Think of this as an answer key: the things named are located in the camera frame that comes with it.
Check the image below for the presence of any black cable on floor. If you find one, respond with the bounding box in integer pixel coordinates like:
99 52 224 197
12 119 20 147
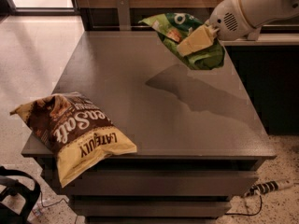
225 195 263 217

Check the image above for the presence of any black chair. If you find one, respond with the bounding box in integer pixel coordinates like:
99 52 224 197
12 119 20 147
0 166 41 224

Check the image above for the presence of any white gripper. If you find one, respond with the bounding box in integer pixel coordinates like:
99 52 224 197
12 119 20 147
177 0 249 57

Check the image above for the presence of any right metal bracket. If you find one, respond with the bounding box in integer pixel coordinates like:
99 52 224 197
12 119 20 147
247 28 261 41

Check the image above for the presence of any brown and yellow chip bag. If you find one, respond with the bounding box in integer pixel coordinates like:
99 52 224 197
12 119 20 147
11 92 137 187

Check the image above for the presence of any white power strip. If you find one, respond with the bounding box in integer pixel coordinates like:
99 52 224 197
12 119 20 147
244 179 293 197

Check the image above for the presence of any green rice chip bag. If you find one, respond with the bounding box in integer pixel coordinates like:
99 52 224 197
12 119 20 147
140 13 225 70

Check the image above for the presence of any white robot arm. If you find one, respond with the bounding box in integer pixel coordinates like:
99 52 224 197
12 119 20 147
177 0 299 57

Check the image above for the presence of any metal bracket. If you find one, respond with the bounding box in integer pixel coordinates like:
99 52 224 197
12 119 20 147
247 28 261 41
116 0 131 31

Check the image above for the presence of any grey drawer cabinet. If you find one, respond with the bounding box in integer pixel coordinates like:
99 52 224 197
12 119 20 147
22 32 275 224

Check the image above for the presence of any left metal bracket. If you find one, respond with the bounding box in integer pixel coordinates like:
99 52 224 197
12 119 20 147
116 0 131 31

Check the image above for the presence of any grey side shelf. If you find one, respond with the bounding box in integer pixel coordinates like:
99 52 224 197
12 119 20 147
221 34 299 46

